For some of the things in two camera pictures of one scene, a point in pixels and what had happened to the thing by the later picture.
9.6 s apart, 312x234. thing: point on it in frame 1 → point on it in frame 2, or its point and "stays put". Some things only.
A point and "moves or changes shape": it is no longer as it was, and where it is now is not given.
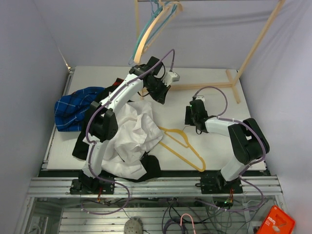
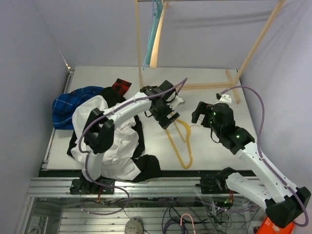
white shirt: [137, 130] moves or changes shape
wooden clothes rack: [231, 84] stays put
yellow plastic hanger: [187, 146] → [187, 141]
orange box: [277, 222] stays put
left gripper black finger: [162, 94] → [173, 117]
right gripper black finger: [188, 118] → [199, 114]
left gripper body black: [159, 85] → [162, 112]
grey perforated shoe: [134, 225] stays put
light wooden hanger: [168, 10] → [152, 64]
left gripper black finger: [157, 94] → [165, 123]
